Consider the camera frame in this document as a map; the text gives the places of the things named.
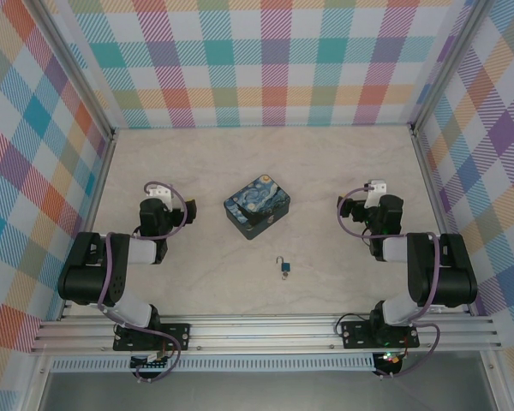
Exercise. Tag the starry night print tin box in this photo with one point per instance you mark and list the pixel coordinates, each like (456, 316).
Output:
(257, 201)

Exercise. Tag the small blue padlock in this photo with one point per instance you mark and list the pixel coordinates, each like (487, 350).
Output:
(285, 268)

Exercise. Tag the circuit board with lit leds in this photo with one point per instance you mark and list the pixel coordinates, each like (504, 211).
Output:
(390, 359)

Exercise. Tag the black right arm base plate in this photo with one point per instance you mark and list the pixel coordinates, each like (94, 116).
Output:
(355, 336)

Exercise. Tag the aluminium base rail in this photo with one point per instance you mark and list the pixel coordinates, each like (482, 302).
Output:
(261, 329)

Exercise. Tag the small black circuit board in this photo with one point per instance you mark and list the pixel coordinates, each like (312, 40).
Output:
(150, 363)

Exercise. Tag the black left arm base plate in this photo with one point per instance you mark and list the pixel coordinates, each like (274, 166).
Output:
(177, 336)

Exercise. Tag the aluminium frame post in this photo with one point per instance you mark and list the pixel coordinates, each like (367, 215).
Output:
(443, 64)
(77, 68)

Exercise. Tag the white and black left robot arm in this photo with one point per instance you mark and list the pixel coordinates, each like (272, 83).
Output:
(90, 274)

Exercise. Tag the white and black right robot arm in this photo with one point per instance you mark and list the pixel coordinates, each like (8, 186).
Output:
(450, 278)

